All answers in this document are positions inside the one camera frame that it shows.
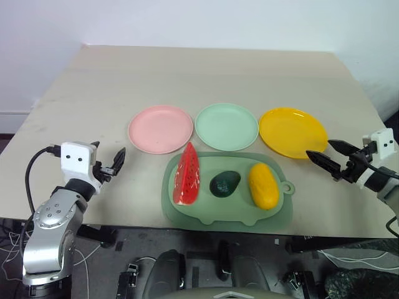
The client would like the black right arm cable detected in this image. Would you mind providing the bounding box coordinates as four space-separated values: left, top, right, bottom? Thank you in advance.
367 164 399 239

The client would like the red watermelon slice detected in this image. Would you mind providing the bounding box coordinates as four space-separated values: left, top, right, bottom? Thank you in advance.
172 141 201 207

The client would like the dark green avocado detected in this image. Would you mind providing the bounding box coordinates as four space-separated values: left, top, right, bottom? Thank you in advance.
209 170 242 198

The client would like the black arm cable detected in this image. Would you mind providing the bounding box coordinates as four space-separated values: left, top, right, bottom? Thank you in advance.
367 164 399 239
24 144 60 219

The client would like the green silicone placemat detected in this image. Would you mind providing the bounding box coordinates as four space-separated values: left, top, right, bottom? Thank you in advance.
160 150 296 233

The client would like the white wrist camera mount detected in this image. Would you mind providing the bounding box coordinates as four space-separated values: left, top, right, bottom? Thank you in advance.
60 141 103 191
357 128 394 190

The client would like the mint green round plate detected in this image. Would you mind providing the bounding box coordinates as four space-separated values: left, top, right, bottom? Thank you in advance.
195 102 260 152

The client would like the dark speckled green cushion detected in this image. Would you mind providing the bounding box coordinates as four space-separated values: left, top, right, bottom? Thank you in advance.
324 267 399 299

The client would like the dark rounded grey shape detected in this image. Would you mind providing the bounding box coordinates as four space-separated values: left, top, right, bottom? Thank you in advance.
142 249 187 299
231 255 271 294

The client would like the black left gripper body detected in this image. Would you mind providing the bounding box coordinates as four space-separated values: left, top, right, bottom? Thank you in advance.
92 160 116 185

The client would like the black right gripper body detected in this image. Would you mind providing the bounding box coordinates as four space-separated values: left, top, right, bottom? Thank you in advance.
331 141 375 185

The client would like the yellow oval mango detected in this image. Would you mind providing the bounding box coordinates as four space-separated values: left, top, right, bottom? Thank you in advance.
248 163 279 211

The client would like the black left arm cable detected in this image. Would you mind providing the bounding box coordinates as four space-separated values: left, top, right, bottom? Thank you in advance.
24 144 60 219

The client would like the thin white floor cable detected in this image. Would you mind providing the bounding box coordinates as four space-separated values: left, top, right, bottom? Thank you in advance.
72 242 102 299
317 248 391 270
0 229 36 282

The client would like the black table bracket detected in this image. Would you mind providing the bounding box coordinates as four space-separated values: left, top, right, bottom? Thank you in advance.
284 235 320 255
76 224 118 249

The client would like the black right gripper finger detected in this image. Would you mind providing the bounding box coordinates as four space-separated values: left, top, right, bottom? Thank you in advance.
328 139 360 157
305 150 343 180

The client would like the black upright post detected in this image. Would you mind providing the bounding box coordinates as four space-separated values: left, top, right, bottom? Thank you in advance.
216 239 233 281

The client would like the pink round plate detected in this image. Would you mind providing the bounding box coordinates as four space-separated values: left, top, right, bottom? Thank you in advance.
128 105 194 155

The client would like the yellow round plate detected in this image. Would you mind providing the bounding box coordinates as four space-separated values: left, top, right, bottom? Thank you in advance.
258 107 329 160

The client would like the black clamp with silver buckle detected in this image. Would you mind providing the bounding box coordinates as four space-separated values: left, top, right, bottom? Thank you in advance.
115 263 140 299
282 270 316 299

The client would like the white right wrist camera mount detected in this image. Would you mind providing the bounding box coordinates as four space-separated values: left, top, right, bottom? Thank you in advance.
357 128 394 190

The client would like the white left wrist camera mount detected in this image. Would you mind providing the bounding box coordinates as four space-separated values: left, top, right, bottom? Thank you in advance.
60 141 103 191

